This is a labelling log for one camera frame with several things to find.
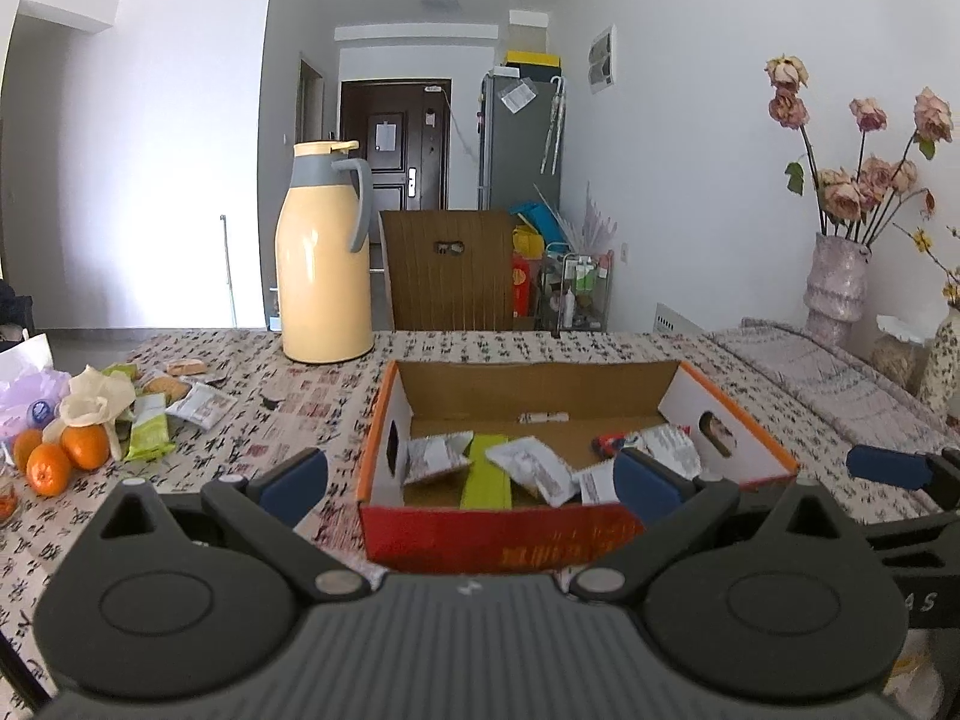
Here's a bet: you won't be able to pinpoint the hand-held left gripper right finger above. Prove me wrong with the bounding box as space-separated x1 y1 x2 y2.
570 448 871 605

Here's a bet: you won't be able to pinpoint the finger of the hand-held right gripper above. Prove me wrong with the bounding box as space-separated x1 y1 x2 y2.
846 444 960 500
862 511 960 550

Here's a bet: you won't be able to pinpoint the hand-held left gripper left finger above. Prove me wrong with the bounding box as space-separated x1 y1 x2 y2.
82 448 372 602

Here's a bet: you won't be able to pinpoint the white snack packet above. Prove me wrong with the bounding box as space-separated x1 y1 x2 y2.
486 436 577 505
405 431 475 487
574 461 620 505
166 382 237 428
630 424 702 477

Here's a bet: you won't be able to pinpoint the long green snack packet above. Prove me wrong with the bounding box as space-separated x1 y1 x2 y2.
459 433 515 509

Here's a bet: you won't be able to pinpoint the red cardboard box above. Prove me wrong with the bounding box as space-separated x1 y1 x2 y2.
354 358 800 575

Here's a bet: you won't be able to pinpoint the grey quilted cloth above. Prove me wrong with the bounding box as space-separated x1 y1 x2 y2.
709 319 960 526

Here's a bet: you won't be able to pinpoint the glass jar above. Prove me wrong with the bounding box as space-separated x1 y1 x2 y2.
870 315 931 391

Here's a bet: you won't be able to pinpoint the floral patterned vase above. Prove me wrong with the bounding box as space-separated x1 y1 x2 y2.
919 307 960 432

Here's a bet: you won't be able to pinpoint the small green snack packet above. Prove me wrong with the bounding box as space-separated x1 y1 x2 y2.
124 394 177 462

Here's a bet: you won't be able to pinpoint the pink textured vase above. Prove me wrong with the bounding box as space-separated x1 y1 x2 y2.
804 232 871 350

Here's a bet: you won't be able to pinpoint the yellow blossom twigs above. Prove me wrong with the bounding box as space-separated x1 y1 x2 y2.
900 229 960 308

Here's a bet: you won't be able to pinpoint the metal storage rack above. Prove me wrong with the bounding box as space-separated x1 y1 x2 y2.
551 251 616 335

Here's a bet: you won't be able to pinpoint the cream crumpled paper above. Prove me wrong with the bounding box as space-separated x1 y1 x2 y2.
58 367 137 458

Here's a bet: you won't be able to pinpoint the yellow thermos jug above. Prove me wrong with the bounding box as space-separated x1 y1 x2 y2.
274 139 376 365

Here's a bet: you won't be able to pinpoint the thin metal pole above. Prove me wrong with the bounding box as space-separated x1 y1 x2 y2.
219 214 237 327

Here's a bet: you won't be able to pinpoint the red gift box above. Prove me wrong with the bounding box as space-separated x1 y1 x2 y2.
512 255 542 320

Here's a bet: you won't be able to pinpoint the wooden chair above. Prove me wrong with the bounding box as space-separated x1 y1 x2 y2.
379 208 518 332

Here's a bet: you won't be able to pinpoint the pale dried plume bunch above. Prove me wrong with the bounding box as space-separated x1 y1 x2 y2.
577 184 620 256

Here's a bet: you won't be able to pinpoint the dried pink roses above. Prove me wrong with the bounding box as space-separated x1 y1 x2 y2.
765 54 957 245

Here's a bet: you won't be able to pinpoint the purple plastic bag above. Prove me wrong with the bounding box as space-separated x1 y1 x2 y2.
0 371 72 436

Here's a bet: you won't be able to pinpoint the blue plastic item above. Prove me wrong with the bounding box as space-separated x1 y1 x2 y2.
510 201 571 241

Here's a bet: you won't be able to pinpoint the white paper bag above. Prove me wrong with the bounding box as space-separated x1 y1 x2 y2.
0 334 53 391

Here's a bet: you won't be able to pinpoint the dark brown door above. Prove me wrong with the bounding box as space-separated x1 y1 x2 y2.
339 79 452 212

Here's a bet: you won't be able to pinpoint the grey refrigerator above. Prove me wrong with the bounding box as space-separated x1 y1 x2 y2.
478 69 567 212

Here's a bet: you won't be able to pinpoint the white umbrella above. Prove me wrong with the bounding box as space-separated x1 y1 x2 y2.
540 76 567 177

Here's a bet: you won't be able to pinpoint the grey side door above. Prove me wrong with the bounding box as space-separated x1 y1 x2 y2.
298 52 327 143

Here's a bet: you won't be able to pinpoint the yellow and black box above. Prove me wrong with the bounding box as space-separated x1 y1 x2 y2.
504 51 562 80

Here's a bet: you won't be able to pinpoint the white cardboard box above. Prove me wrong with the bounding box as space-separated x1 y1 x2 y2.
508 9 552 53

